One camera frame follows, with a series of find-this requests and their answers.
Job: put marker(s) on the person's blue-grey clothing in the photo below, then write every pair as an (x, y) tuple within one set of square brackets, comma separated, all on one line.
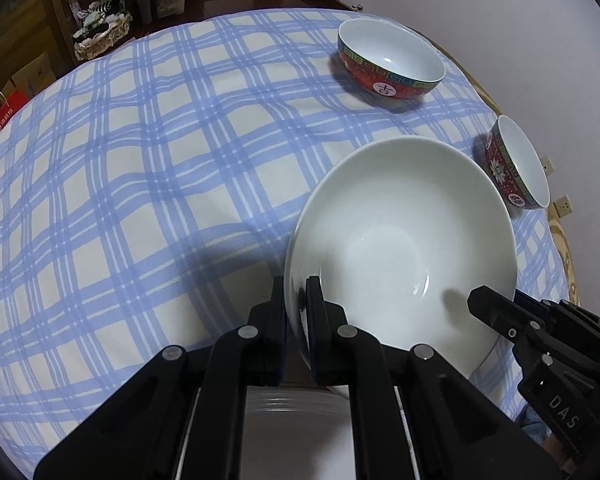
[(535, 422)]

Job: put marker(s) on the small red floral bowl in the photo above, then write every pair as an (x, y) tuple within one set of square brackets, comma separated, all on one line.
[(522, 160)]

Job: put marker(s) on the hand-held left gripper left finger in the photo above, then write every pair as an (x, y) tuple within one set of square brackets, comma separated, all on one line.
[(280, 330)]

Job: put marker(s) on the cardboard box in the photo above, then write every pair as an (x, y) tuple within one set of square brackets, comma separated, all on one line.
[(35, 72)]

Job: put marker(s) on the large white bowl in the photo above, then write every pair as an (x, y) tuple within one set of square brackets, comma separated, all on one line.
[(395, 240)]

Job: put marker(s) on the blue plaid blanket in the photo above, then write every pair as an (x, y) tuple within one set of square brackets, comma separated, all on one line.
[(130, 185)]

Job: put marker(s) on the white cherry-print plate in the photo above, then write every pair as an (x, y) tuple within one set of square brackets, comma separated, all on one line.
[(300, 435)]

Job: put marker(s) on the red patterned bowl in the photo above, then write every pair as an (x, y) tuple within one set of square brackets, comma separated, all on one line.
[(390, 50)]

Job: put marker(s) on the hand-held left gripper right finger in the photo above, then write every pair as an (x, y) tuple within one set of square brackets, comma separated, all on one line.
[(314, 330)]

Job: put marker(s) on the white wall socket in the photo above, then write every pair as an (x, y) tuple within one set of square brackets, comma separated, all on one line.
[(562, 206), (547, 164)]

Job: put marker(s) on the red paper bag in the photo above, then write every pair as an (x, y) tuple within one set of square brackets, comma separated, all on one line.
[(2, 122)]

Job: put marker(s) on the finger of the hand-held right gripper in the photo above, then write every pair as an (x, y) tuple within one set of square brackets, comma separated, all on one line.
[(580, 325), (495, 310)]

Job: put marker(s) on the wicker basket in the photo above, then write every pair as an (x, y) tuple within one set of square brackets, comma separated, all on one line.
[(102, 40)]

